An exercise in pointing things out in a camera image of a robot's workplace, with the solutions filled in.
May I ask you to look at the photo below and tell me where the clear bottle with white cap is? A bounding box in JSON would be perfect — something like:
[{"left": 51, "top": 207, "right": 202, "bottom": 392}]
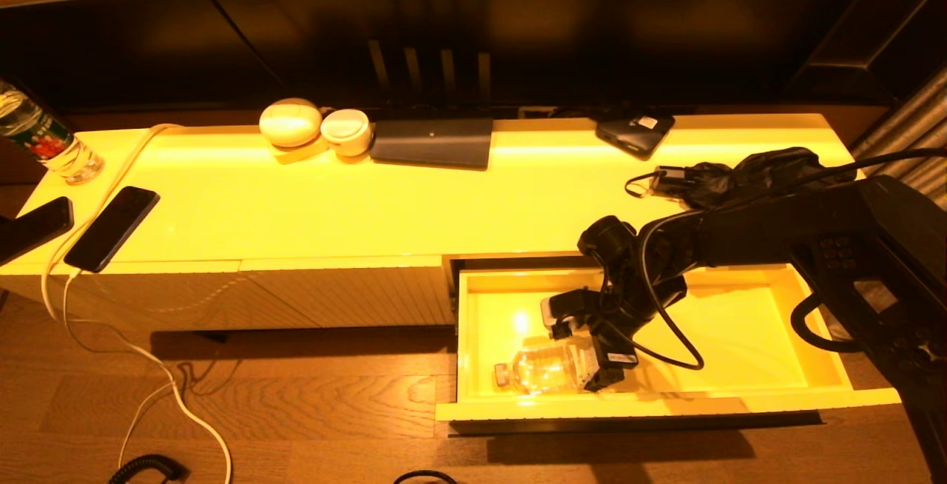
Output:
[{"left": 494, "top": 340, "right": 601, "bottom": 396}]

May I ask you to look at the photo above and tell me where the cabinet drawer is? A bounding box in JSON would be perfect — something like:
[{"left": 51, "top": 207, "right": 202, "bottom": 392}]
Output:
[{"left": 433, "top": 257, "right": 903, "bottom": 423}]

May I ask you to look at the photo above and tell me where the black umbrella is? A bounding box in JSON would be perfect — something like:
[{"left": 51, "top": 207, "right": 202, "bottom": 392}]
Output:
[{"left": 625, "top": 147, "right": 865, "bottom": 211}]

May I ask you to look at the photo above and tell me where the cream ribbed cabinet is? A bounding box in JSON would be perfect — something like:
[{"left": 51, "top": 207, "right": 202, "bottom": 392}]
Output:
[{"left": 0, "top": 111, "right": 914, "bottom": 337}]

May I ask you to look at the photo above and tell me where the small black flat device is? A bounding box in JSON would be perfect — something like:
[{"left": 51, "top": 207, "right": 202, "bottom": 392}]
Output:
[{"left": 596, "top": 114, "right": 675, "bottom": 161}]

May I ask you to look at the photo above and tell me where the dark grey flat box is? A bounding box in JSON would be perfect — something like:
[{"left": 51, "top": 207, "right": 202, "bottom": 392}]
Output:
[{"left": 370, "top": 117, "right": 494, "bottom": 169}]

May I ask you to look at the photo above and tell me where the black flat television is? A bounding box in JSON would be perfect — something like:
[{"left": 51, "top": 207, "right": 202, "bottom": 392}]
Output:
[{"left": 0, "top": 0, "right": 874, "bottom": 119}]

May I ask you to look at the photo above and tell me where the white round lidded jar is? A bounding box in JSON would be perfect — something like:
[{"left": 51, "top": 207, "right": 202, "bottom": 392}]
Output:
[{"left": 320, "top": 108, "right": 373, "bottom": 157}]

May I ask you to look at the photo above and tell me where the grey curtain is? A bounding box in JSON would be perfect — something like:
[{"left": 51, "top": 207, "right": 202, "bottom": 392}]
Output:
[{"left": 851, "top": 62, "right": 947, "bottom": 211}]

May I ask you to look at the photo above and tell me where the white egg-shaped device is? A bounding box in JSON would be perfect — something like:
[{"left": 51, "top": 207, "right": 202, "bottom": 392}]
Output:
[{"left": 258, "top": 97, "right": 323, "bottom": 148}]

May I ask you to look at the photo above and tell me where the dark wooden shelf unit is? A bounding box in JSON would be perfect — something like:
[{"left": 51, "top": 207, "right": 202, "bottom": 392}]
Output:
[{"left": 784, "top": 0, "right": 947, "bottom": 104}]

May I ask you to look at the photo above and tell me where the black smartphone on charger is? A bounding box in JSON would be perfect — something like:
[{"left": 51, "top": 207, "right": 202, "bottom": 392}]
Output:
[{"left": 64, "top": 186, "right": 161, "bottom": 275}]

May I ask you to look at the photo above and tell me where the water bottle with green label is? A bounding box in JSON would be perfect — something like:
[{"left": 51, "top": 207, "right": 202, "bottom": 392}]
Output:
[{"left": 0, "top": 78, "right": 106, "bottom": 186}]

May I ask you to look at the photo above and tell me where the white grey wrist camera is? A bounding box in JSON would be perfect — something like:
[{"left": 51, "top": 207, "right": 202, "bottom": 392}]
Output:
[{"left": 540, "top": 288, "right": 601, "bottom": 340}]

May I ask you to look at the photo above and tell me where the black coiled floor cable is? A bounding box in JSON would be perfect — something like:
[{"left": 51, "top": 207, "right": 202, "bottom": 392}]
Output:
[{"left": 108, "top": 454, "right": 186, "bottom": 484}]

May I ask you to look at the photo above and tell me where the white charging cable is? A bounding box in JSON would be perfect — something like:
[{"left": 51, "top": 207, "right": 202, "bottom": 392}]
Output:
[{"left": 40, "top": 123, "right": 235, "bottom": 484}]

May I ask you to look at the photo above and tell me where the thin white cable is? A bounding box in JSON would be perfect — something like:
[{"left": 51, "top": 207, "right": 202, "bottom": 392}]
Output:
[{"left": 62, "top": 268, "right": 182, "bottom": 470}]

